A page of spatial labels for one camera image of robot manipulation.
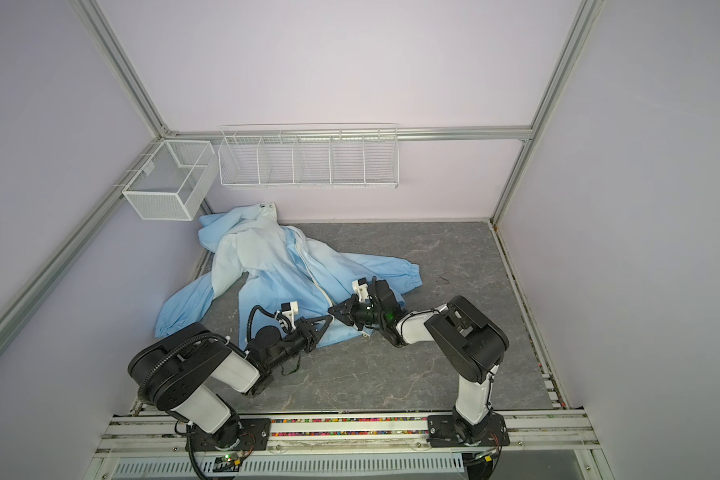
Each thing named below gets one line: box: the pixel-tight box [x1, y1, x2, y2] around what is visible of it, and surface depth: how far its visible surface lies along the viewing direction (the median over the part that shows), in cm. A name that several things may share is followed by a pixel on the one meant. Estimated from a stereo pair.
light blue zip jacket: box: [156, 202, 422, 349], surface depth 100 cm
